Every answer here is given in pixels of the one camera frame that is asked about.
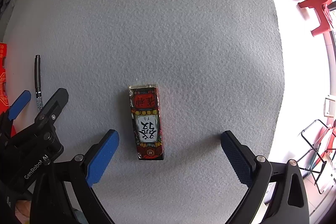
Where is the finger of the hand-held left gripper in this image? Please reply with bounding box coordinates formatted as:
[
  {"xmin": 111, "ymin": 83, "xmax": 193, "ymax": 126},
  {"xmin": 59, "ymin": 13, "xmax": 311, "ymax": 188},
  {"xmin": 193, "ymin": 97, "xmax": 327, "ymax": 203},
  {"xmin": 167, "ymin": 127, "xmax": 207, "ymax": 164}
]
[
  {"xmin": 0, "ymin": 90, "xmax": 32, "ymax": 136},
  {"xmin": 35, "ymin": 88, "xmax": 69, "ymax": 128}
]

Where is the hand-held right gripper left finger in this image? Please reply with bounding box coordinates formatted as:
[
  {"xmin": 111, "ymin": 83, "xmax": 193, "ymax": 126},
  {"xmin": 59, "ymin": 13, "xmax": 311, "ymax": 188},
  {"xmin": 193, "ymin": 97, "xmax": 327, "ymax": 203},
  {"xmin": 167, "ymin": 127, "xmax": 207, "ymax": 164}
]
[{"xmin": 30, "ymin": 129, "xmax": 120, "ymax": 224}]

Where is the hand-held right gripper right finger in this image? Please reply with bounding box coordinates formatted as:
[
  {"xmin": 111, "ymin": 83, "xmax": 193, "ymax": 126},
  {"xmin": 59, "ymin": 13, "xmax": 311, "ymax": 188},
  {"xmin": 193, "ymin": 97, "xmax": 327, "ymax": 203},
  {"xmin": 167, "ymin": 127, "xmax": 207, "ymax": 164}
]
[{"xmin": 220, "ymin": 130, "xmax": 310, "ymax": 224}]

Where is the black marker pen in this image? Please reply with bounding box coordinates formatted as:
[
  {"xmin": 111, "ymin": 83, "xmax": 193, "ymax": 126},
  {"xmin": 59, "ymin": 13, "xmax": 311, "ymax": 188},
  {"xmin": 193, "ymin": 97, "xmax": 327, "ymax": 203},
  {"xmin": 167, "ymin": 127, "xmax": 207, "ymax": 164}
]
[{"xmin": 35, "ymin": 55, "xmax": 44, "ymax": 113}]

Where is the red cardboard box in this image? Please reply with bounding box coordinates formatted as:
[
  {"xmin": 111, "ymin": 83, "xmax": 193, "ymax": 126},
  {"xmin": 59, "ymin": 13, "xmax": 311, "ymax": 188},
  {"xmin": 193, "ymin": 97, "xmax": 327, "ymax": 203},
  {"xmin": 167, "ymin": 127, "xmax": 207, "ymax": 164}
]
[{"xmin": 0, "ymin": 42, "xmax": 12, "ymax": 113}]

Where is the decorated black red box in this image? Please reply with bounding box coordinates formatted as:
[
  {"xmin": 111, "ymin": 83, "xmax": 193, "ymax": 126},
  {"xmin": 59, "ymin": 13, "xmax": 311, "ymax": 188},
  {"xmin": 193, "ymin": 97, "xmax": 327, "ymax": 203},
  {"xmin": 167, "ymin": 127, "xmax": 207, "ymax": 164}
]
[{"xmin": 128, "ymin": 84, "xmax": 166, "ymax": 161}]

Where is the person's left hand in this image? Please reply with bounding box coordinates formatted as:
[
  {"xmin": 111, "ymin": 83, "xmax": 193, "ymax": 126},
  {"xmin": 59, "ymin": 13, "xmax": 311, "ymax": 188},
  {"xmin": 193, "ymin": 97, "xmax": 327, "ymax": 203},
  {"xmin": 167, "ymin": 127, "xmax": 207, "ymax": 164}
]
[{"xmin": 14, "ymin": 200, "xmax": 33, "ymax": 218}]

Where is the small white box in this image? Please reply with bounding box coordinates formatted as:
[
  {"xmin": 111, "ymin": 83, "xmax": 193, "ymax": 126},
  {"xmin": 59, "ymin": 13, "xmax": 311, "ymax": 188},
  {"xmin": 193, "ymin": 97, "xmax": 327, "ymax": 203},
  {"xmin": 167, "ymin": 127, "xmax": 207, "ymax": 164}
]
[{"xmin": 324, "ymin": 95, "xmax": 336, "ymax": 117}]

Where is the red plastic stool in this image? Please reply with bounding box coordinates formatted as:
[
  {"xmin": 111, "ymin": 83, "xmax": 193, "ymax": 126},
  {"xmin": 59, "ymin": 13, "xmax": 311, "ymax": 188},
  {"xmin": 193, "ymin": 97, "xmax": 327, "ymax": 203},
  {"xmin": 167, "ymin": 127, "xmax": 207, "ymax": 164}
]
[{"xmin": 298, "ymin": 0, "xmax": 334, "ymax": 38}]

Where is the black folding chair frame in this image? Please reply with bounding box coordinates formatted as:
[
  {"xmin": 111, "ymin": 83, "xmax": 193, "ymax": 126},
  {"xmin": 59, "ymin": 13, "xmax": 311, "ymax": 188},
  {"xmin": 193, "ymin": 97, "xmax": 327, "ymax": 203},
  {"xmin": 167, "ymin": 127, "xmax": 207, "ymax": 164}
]
[{"xmin": 299, "ymin": 119, "xmax": 336, "ymax": 194}]

